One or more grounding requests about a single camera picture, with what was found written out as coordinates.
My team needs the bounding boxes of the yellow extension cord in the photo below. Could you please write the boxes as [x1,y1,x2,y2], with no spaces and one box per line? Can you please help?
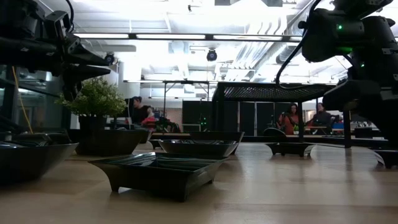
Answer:
[11,65,34,134]

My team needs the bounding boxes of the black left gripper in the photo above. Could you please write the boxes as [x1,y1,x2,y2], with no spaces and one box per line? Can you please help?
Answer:
[0,32,111,85]

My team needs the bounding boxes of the black partition panels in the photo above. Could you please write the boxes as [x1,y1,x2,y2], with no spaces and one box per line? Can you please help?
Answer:
[182,100,299,137]

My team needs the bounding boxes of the black perforated metal shelf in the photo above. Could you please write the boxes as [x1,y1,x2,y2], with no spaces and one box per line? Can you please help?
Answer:
[212,81,353,149]

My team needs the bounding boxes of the small black square mini plate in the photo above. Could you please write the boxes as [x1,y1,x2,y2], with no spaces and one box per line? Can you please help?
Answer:
[265,142,317,158]
[12,133,52,144]

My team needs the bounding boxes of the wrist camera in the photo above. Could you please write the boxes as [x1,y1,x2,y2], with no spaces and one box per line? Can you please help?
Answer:
[299,7,367,63]
[44,10,72,43]

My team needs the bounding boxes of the green potted plant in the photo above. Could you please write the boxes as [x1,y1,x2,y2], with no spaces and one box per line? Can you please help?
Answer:
[55,76,127,131]

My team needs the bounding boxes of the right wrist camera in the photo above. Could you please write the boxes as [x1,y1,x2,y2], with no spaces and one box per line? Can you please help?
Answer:
[299,7,367,63]

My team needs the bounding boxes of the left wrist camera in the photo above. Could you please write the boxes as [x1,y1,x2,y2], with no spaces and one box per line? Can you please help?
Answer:
[44,10,72,43]

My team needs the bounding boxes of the person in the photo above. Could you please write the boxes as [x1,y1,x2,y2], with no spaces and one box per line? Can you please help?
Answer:
[277,103,300,136]
[129,95,156,129]
[306,102,333,135]

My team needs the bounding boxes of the overhead light bar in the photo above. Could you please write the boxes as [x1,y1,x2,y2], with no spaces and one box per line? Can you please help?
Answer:
[73,32,304,43]

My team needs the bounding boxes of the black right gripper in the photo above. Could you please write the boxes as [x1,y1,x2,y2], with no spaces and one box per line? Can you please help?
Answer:
[323,17,398,147]

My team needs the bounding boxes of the black wavy-edged mini plate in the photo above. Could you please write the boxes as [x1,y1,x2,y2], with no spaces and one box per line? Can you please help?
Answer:
[158,139,239,159]
[73,129,150,157]

